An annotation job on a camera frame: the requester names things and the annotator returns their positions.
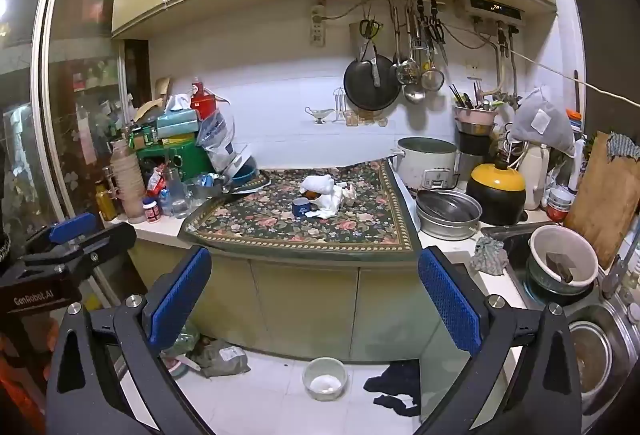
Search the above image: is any hanging metal ladle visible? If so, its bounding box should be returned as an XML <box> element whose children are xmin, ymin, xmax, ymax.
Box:
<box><xmin>402</xmin><ymin>7</ymin><xmax>425</xmax><ymax>104</ymax></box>

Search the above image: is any white rice cooker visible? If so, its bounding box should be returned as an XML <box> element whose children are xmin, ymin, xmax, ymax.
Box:
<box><xmin>393</xmin><ymin>136</ymin><xmax>459</xmax><ymax>192</ymax></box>

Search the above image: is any white gravy boat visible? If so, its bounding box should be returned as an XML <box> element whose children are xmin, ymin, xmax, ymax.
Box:
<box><xmin>304</xmin><ymin>107</ymin><xmax>333</xmax><ymax>124</ymax></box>

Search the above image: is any grey hanging mask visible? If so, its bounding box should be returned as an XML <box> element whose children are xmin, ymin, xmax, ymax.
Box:
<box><xmin>510</xmin><ymin>88</ymin><xmax>575</xmax><ymax>158</ymax></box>

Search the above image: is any red bottle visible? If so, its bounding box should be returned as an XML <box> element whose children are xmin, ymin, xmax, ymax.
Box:
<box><xmin>190</xmin><ymin>78</ymin><xmax>217</xmax><ymax>121</ymax></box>

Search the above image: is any pink utensil holder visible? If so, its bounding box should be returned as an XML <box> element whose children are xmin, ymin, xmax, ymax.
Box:
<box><xmin>454</xmin><ymin>107</ymin><xmax>496</xmax><ymax>136</ymax></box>

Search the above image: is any grey bag on floor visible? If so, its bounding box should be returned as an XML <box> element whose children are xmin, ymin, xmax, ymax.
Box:
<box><xmin>191</xmin><ymin>337</ymin><xmax>250</xmax><ymax>377</ymax></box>

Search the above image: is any stainless steel basin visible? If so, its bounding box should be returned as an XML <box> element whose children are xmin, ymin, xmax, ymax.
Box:
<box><xmin>416</xmin><ymin>190</ymin><xmax>483</xmax><ymax>241</ymax></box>

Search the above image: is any wall water heater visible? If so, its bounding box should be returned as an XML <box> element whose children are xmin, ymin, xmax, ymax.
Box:
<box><xmin>452</xmin><ymin>0</ymin><xmax>524</xmax><ymax>27</ymax></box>

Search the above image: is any white power strip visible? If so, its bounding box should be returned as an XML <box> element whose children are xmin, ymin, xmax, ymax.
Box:
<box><xmin>309</xmin><ymin>4</ymin><xmax>326</xmax><ymax>47</ymax></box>

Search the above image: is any grey dish rag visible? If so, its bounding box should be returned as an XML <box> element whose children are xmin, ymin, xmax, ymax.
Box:
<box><xmin>471</xmin><ymin>237</ymin><xmax>509</xmax><ymax>276</ymax></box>

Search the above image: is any dark cloth on floor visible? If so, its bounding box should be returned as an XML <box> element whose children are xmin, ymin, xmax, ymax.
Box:
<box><xmin>363</xmin><ymin>359</ymin><xmax>421</xmax><ymax>418</ymax></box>

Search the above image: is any black yellow-lid pot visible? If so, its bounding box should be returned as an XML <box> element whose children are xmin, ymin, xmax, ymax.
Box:
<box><xmin>465</xmin><ymin>154</ymin><xmax>526</xmax><ymax>226</ymax></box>

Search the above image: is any green storage box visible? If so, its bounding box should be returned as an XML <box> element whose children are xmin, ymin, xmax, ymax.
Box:
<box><xmin>137</xmin><ymin>142</ymin><xmax>213</xmax><ymax>183</ymax></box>

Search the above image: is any wooden cutting board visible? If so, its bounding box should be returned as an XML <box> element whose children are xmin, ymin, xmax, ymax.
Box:
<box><xmin>564</xmin><ymin>132</ymin><xmax>639</xmax><ymax>270</ymax></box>

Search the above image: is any teal tissue box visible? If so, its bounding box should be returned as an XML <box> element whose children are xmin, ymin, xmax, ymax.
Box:
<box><xmin>155</xmin><ymin>109</ymin><xmax>198</xmax><ymax>140</ymax></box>

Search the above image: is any yellow oil bottle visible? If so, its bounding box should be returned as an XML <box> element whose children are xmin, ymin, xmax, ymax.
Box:
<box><xmin>94</xmin><ymin>181</ymin><xmax>118</xmax><ymax>221</ymax></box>

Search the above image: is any black hanging frying pan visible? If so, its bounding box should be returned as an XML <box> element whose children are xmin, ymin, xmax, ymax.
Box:
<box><xmin>343</xmin><ymin>55</ymin><xmax>400</xmax><ymax>111</ymax></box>

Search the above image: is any white bowl in sink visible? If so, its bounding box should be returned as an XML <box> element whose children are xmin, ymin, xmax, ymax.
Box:
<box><xmin>527</xmin><ymin>225</ymin><xmax>599</xmax><ymax>295</ymax></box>

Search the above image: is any clear plastic bag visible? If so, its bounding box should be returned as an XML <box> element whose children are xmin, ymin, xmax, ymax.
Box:
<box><xmin>196</xmin><ymin>109</ymin><xmax>235</xmax><ymax>172</ymax></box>

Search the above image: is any white thermos jug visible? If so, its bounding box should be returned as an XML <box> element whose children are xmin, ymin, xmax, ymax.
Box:
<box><xmin>518</xmin><ymin>145</ymin><xmax>549</xmax><ymax>211</ymax></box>

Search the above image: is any floral green table mat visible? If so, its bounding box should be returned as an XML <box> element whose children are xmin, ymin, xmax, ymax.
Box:
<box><xmin>178</xmin><ymin>159</ymin><xmax>422</xmax><ymax>264</ymax></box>

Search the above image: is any stack of brown cups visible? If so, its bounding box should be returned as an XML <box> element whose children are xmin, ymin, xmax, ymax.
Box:
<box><xmin>111</xmin><ymin>138</ymin><xmax>145</xmax><ymax>224</ymax></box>

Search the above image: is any hanging strainer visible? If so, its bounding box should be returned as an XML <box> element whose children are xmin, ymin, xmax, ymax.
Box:
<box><xmin>421</xmin><ymin>38</ymin><xmax>445</xmax><ymax>92</ymax></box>

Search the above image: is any white tissue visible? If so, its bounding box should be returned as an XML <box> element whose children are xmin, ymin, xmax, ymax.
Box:
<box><xmin>299</xmin><ymin>174</ymin><xmax>357</xmax><ymax>219</ymax></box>

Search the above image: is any small blue cup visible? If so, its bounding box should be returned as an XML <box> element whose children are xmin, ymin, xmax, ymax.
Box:
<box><xmin>292</xmin><ymin>197</ymin><xmax>311</xmax><ymax>218</ymax></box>

